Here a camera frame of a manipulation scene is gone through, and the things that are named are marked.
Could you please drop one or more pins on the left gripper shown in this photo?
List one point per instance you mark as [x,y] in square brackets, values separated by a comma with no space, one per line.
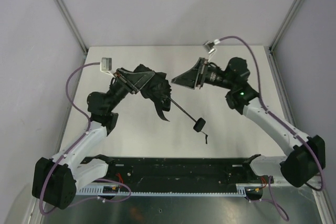
[125,82]

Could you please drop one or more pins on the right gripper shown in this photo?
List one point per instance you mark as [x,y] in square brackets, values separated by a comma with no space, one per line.
[201,73]

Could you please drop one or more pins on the black folding umbrella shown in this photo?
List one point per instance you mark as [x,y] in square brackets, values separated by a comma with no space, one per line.
[158,90]

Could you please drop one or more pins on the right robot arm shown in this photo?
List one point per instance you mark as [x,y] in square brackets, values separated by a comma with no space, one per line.
[304,156]

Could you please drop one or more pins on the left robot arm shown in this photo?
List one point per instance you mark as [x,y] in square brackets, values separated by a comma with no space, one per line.
[58,179]

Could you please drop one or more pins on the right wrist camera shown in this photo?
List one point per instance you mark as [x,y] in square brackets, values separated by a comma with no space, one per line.
[209,46]

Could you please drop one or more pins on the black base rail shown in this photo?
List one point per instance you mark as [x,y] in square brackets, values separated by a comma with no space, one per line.
[182,175]

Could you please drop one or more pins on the grey cable duct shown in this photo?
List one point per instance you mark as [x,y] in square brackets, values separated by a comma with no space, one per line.
[104,190]

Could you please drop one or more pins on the left aluminium frame post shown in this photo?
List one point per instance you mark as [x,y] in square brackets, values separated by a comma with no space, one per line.
[71,25]

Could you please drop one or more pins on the aluminium frame post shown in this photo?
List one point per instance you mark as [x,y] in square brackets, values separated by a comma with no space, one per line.
[71,25]
[290,15]

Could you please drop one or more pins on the right aluminium frame post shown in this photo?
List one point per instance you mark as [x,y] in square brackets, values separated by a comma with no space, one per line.
[290,15]

